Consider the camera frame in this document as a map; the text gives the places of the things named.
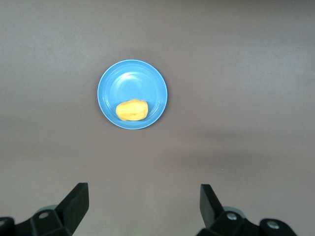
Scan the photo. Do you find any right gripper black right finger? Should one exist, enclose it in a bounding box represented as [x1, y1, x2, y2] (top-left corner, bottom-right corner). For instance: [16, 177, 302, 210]
[196, 183, 300, 236]

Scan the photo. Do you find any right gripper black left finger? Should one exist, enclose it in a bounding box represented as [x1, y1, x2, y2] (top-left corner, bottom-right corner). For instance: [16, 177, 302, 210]
[0, 182, 89, 236]

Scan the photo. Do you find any yellow potato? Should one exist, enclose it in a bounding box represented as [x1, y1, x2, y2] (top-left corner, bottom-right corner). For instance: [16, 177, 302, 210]
[115, 98, 149, 121]

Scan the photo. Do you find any blue round plate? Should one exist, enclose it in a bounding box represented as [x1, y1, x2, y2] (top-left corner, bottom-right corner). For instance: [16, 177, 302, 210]
[96, 59, 169, 130]

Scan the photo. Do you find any brown table cover sheet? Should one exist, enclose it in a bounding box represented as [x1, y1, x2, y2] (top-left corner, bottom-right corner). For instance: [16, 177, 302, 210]
[0, 0, 315, 236]

